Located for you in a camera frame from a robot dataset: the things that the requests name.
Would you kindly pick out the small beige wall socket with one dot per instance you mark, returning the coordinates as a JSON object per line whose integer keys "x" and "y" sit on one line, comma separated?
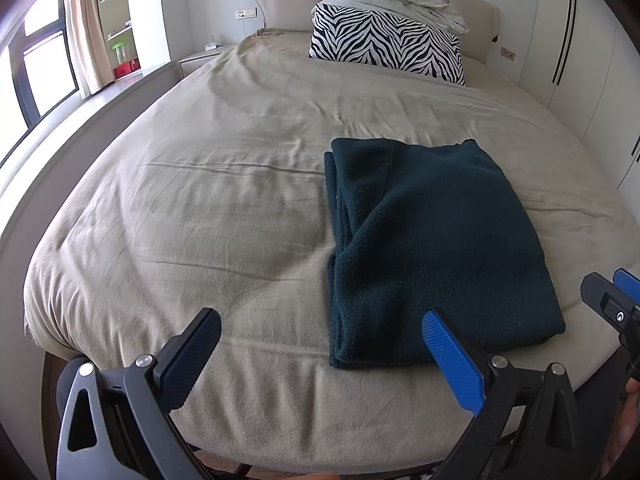
{"x": 508, "y": 53}

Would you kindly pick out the person's right hand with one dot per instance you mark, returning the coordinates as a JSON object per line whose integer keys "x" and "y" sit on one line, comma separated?
{"x": 627, "y": 435}

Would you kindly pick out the zebra print pillow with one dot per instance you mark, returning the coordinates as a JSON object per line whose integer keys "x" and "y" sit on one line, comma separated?
{"x": 385, "y": 40}

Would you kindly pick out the white wardrobe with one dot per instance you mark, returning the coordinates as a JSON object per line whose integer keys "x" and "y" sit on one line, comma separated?
{"x": 600, "y": 35}

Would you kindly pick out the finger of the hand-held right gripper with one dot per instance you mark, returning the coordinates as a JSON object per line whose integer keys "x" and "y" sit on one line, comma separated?
{"x": 607, "y": 300}
{"x": 629, "y": 284}

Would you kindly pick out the bed with beige sheet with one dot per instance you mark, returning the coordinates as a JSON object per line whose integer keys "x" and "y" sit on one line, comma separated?
{"x": 210, "y": 200}

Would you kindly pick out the dark green knit sweater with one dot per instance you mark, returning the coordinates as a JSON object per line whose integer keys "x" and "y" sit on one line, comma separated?
{"x": 430, "y": 240}

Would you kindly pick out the white tissue box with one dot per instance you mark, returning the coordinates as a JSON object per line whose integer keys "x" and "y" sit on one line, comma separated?
{"x": 212, "y": 46}

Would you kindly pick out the beige curtain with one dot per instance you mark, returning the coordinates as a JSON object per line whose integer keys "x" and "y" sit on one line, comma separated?
{"x": 85, "y": 25}

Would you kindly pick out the dark mesh object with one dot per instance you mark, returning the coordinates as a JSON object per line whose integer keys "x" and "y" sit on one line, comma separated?
{"x": 67, "y": 385}

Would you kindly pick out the white open shelf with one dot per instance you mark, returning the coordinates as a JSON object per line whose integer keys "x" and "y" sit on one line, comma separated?
{"x": 120, "y": 5}

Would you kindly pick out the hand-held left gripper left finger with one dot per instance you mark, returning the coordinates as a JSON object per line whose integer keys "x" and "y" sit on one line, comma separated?
{"x": 192, "y": 360}

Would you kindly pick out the green lidded jar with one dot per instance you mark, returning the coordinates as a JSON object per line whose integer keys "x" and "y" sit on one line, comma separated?
{"x": 119, "y": 55}

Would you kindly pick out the white wall socket panel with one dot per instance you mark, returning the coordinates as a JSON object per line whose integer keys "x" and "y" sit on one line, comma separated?
{"x": 245, "y": 14}

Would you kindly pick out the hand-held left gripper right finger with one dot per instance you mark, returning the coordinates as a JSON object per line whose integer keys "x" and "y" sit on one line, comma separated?
{"x": 452, "y": 360}

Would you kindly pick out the white nightstand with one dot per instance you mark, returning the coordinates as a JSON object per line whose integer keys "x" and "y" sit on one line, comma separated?
{"x": 200, "y": 60}

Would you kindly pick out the window with dark frame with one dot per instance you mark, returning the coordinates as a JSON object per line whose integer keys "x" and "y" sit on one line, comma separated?
{"x": 42, "y": 60}

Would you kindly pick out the folded white duvet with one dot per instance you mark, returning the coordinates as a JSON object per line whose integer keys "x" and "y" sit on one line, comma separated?
{"x": 400, "y": 0}

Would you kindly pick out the red box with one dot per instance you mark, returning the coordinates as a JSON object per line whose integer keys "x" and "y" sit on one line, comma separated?
{"x": 125, "y": 70}

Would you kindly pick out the white window ledge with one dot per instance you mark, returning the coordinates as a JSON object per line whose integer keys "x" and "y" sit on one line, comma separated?
{"x": 75, "y": 130}

